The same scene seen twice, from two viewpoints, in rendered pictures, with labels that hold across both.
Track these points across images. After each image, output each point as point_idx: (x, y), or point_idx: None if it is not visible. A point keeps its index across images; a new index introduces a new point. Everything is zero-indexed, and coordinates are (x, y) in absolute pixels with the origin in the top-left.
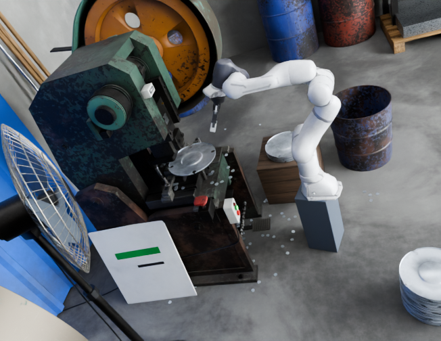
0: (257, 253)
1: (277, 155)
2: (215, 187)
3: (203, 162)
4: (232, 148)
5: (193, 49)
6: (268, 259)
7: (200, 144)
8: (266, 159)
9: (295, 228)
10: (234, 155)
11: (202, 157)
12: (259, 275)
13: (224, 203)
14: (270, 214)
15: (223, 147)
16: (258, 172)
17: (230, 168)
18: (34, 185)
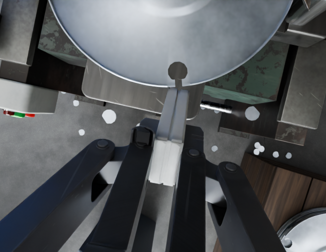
0: (134, 109)
1: (290, 239)
2: (80, 57)
3: (105, 21)
4: (299, 138)
5: None
6: (115, 125)
7: (277, 7)
8: (309, 200)
9: (165, 187)
10: (269, 137)
11: (153, 15)
12: (89, 105)
13: (4, 81)
14: (218, 149)
15: (314, 107)
16: (272, 168)
17: (261, 106)
18: None
